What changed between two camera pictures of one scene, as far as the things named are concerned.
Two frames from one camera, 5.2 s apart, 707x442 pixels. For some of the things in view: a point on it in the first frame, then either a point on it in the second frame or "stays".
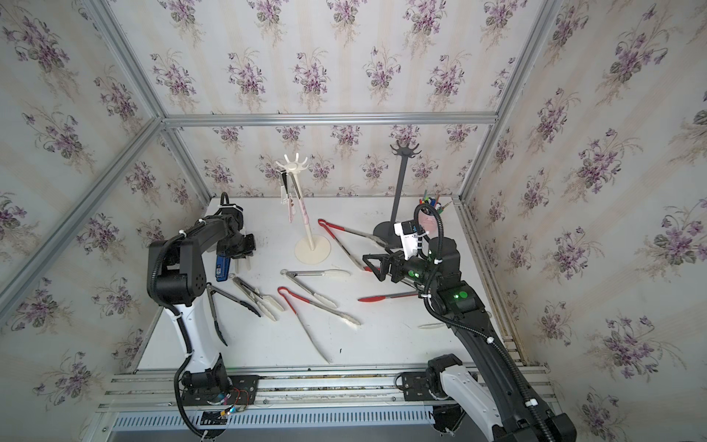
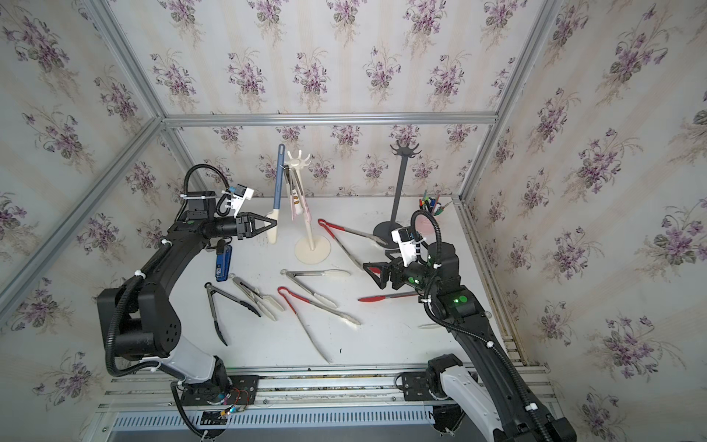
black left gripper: [249, 248] -> [244, 226]
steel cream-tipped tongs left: [264, 302] stays
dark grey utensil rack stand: [387, 231] stays
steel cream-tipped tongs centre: [330, 273] stays
